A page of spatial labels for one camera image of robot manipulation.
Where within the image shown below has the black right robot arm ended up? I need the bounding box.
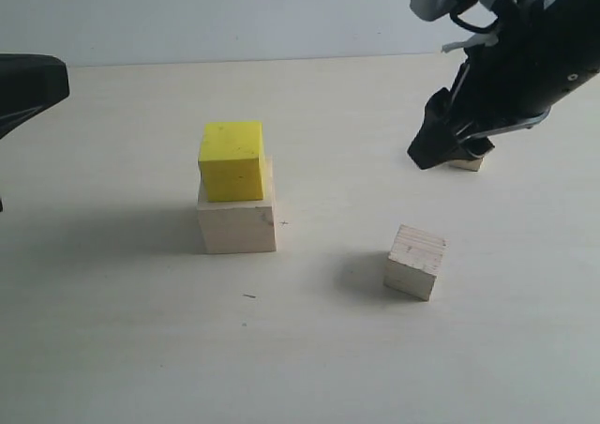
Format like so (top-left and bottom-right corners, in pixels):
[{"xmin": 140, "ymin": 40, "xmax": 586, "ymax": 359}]
[{"xmin": 407, "ymin": 0, "xmax": 599, "ymax": 170}]

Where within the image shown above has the small pale wooden cube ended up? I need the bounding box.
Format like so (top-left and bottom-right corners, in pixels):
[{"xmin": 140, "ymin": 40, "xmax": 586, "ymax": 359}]
[{"xmin": 448, "ymin": 159, "xmax": 484, "ymax": 172}]

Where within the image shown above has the medium pale wooden cube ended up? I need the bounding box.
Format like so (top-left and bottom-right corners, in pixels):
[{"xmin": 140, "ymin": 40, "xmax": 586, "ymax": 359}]
[{"xmin": 383, "ymin": 224, "xmax": 447, "ymax": 301}]

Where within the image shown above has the large pale wooden cube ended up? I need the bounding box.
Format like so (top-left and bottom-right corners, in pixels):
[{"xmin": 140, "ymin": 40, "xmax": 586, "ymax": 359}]
[{"xmin": 196, "ymin": 157, "xmax": 277, "ymax": 254}]

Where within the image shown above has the yellow cube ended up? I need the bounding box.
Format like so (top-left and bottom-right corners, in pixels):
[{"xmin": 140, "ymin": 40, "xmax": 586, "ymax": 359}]
[{"xmin": 198, "ymin": 121, "xmax": 265, "ymax": 203}]

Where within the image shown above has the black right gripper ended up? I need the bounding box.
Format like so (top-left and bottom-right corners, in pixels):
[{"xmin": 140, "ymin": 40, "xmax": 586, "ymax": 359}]
[{"xmin": 407, "ymin": 0, "xmax": 599, "ymax": 170}]

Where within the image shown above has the black right camera cable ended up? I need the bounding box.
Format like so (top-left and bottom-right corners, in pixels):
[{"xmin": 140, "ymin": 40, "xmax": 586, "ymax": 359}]
[{"xmin": 449, "ymin": 8, "xmax": 501, "ymax": 37}]

